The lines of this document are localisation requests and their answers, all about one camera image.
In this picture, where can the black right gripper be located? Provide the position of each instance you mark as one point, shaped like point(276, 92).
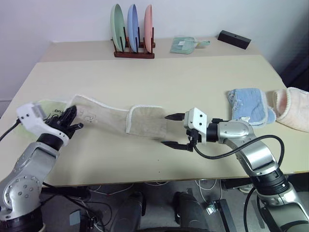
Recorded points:
point(194, 137)

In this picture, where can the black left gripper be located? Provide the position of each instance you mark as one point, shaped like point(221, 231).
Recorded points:
point(60, 124)

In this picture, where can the beige towel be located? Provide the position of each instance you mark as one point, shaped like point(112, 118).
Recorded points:
point(144, 123)

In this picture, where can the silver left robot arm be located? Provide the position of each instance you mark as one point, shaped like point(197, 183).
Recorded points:
point(24, 188)

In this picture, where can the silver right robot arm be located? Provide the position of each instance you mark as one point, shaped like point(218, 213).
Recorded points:
point(256, 149)

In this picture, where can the folded blue towel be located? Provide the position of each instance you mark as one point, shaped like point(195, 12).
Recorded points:
point(248, 104)

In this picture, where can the folded green towel with loop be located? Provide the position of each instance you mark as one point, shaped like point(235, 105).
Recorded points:
point(182, 46)

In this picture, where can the folded pink towel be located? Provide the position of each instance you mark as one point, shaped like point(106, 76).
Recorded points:
point(294, 108)

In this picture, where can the dark rounded shape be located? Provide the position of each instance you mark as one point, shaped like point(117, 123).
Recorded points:
point(131, 212)
point(190, 212)

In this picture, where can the metal caster wheel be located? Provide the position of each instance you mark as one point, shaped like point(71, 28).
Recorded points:
point(211, 209)

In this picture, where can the dark wooden plate rack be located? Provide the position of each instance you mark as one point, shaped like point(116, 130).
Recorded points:
point(134, 55)

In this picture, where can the small grey box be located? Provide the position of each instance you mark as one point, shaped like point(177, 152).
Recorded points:
point(75, 217)

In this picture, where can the green plate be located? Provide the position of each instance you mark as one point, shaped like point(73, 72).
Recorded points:
point(117, 26)

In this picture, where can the black rectangular box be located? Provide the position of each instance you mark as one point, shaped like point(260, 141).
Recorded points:
point(233, 38)

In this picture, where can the pink plate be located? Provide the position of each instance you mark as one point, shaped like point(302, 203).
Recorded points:
point(148, 24)

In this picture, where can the blue plate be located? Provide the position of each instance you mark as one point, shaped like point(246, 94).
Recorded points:
point(132, 24)

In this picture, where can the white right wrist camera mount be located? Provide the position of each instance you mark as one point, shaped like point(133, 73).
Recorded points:
point(196, 118)

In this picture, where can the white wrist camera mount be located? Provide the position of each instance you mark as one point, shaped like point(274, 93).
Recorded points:
point(196, 118)
point(29, 116)

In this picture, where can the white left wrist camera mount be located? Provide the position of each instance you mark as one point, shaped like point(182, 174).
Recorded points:
point(29, 116)

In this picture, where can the black metal frame bar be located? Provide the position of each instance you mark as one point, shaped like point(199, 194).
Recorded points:
point(227, 215)

